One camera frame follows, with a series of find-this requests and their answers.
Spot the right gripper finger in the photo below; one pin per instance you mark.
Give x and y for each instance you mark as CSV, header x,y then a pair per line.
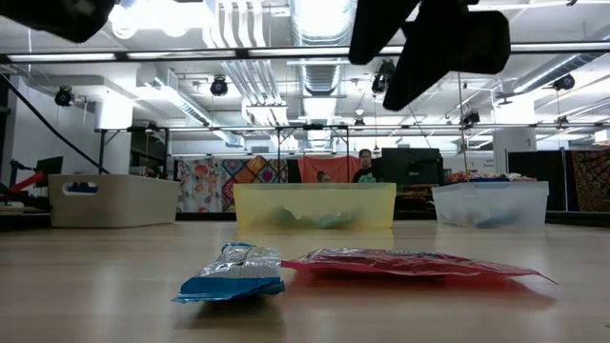
x,y
414,81
381,28

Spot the red candy pack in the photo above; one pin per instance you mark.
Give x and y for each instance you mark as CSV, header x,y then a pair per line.
x,y
372,255
476,271

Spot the black ceiling spotlight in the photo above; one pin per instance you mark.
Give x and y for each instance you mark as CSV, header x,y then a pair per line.
x,y
64,97
564,82
471,119
219,87
379,83

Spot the ceiling light strip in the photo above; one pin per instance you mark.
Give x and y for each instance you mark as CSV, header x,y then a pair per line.
x,y
62,56
305,51

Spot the large black monitor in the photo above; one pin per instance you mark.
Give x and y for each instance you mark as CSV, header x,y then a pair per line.
x,y
410,167

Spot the person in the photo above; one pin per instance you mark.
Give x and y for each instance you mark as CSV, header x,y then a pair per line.
x,y
324,176
364,167
152,171

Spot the colourful table clutter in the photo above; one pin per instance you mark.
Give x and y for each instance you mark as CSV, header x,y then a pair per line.
x,y
476,177

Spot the orange cloth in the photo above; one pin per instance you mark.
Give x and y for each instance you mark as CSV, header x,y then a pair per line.
x,y
333,167

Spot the white pillar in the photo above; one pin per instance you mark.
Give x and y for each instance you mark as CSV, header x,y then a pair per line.
x,y
514,152

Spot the yellow plastic bin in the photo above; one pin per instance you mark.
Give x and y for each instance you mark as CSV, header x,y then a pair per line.
x,y
333,197

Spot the small black monitor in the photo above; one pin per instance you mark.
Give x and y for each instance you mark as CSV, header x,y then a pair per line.
x,y
47,171

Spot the red bar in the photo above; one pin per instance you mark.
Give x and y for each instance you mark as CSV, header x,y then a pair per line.
x,y
31,180

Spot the clear plastic bin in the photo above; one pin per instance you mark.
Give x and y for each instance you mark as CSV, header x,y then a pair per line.
x,y
524,205

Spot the black partition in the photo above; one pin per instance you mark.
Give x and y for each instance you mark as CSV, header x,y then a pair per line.
x,y
557,190

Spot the patchwork quilt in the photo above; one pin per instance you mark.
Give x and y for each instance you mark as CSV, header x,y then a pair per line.
x,y
257,169

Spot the dark patterned rug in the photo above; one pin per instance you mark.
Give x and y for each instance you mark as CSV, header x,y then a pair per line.
x,y
591,181

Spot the pale grey plastic bin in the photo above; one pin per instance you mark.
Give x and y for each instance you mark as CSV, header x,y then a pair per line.
x,y
124,205

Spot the floral cloth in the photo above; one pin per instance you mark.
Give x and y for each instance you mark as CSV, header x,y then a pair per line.
x,y
200,186

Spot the silver ventilation duct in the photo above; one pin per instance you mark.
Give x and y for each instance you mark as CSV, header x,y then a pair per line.
x,y
323,76

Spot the black background table frame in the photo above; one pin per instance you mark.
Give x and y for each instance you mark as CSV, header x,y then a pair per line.
x,y
101,152

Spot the white ceiling air duct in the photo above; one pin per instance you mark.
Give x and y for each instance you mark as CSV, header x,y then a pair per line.
x,y
190,113

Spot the black aluminium frame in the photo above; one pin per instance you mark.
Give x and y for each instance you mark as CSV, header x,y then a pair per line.
x,y
209,216

